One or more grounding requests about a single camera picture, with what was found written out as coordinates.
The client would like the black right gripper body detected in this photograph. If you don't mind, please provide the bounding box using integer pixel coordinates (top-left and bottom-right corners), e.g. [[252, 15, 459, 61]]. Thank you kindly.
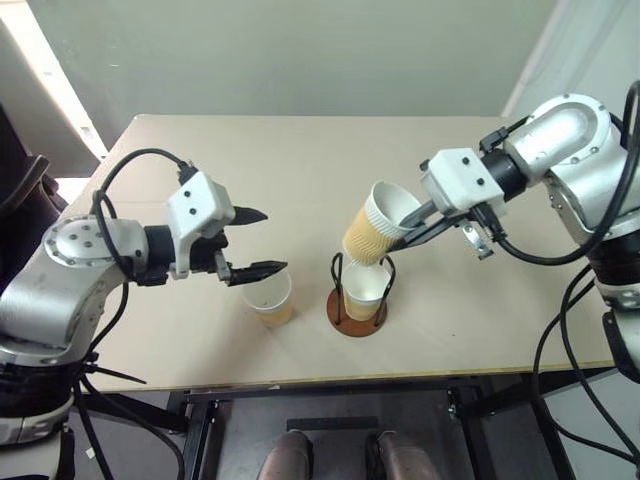
[[438, 201, 505, 261]]

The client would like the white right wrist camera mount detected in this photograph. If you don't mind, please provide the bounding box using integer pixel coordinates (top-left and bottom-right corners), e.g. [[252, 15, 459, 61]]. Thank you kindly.
[[419, 148, 506, 219]]

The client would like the dark rounded shape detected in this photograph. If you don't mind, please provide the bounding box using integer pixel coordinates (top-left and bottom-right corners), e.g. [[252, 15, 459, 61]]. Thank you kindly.
[[256, 429, 315, 480], [373, 430, 442, 480]]

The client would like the black wire cup holder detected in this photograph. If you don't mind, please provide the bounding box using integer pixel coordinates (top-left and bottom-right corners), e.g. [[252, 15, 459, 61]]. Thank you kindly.
[[325, 251, 398, 338]]

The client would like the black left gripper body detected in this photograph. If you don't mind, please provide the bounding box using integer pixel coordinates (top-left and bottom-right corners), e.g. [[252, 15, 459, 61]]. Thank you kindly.
[[188, 230, 236, 287]]

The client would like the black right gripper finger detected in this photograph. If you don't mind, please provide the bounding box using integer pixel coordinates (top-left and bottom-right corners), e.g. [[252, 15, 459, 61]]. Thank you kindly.
[[397, 199, 439, 229], [386, 213, 470, 254]]

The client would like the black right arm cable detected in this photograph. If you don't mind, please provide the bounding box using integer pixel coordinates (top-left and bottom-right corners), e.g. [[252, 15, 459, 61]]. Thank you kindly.
[[478, 79, 640, 267]]

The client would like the black metal table frame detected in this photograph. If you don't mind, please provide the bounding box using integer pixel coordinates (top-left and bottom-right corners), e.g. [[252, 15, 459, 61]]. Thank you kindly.
[[167, 366, 624, 480]]

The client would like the ribbed tan paper cup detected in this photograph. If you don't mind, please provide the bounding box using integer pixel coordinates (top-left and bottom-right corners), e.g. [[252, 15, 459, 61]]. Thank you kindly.
[[240, 269, 297, 329], [341, 263, 393, 323], [342, 180, 426, 267]]

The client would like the black left body cable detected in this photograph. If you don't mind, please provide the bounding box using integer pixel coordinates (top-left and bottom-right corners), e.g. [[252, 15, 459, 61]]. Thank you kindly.
[[72, 372, 187, 480]]

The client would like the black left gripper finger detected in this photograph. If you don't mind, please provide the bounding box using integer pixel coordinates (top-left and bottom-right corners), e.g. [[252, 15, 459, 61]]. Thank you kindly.
[[227, 260, 290, 288], [232, 203, 269, 227]]

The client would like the black zip tie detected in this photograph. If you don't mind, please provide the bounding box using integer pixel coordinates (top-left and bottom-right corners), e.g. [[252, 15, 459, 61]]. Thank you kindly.
[[79, 361, 148, 387]]

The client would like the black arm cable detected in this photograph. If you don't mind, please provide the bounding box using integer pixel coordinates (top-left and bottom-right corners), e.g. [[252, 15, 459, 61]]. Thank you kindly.
[[478, 79, 640, 267], [91, 147, 197, 352]]

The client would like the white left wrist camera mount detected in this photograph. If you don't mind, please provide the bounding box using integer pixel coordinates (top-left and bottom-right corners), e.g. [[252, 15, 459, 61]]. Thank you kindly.
[[165, 170, 237, 279]]

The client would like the black right body cable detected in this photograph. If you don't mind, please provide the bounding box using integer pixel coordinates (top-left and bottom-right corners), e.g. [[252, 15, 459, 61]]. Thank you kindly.
[[531, 263, 640, 467]]

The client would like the black body cable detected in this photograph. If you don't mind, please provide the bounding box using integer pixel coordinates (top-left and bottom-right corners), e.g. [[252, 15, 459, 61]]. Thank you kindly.
[[531, 263, 640, 467], [72, 372, 187, 480]]

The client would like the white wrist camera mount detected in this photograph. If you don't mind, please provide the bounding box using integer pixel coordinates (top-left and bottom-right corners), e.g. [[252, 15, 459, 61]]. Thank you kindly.
[[165, 170, 237, 279], [419, 148, 506, 219]]

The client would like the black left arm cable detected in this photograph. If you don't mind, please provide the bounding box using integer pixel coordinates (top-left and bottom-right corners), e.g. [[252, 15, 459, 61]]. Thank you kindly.
[[91, 147, 197, 352]]

